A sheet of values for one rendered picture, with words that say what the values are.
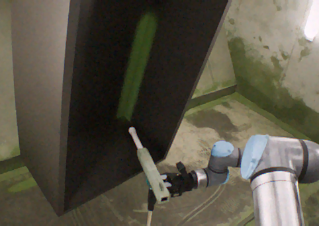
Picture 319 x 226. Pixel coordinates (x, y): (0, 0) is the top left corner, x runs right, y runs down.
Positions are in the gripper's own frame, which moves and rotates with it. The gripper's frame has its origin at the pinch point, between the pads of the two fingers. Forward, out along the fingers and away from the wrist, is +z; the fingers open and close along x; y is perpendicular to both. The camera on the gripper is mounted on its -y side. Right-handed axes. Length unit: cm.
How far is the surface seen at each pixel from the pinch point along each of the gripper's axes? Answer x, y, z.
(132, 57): 42, -39, 0
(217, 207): 14, 47, -54
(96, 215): 26, 49, 18
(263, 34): 127, -28, -147
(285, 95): 90, 16, -161
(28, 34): 2, -64, 44
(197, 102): 123, 39, -91
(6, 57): 107, -15, 64
